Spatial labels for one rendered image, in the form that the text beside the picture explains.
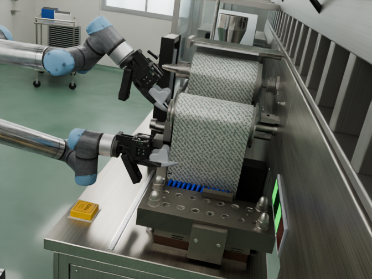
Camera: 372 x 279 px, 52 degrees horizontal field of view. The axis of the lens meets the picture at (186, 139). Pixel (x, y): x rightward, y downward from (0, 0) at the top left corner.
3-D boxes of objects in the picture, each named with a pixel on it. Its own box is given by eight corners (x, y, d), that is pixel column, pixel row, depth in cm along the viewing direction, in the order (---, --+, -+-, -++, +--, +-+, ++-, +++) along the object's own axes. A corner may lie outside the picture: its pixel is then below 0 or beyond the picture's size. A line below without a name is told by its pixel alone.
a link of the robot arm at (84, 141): (76, 146, 133) (76, 123, 130) (106, 152, 132) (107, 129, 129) (66, 155, 126) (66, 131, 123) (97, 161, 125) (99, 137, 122)
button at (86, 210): (78, 205, 130) (79, 199, 129) (98, 210, 129) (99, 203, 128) (70, 216, 123) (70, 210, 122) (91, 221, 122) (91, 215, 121)
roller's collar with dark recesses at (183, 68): (177, 75, 150) (180, 59, 147) (192, 78, 149) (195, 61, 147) (174, 78, 144) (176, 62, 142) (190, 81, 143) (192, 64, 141)
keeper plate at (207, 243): (187, 253, 113) (192, 222, 109) (221, 260, 112) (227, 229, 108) (186, 258, 111) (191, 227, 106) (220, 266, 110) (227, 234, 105)
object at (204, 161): (166, 181, 129) (172, 130, 122) (235, 195, 126) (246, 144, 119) (165, 181, 128) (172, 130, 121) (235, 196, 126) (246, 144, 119)
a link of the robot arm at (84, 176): (87, 170, 141) (88, 143, 137) (101, 185, 133) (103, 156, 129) (66, 175, 136) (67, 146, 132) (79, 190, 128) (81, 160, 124)
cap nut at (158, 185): (153, 184, 124) (154, 171, 122) (164, 186, 123) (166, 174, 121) (150, 189, 120) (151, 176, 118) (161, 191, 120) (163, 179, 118)
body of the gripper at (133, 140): (149, 143, 120) (112, 136, 121) (146, 168, 123) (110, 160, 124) (155, 135, 127) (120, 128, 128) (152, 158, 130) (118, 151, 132)
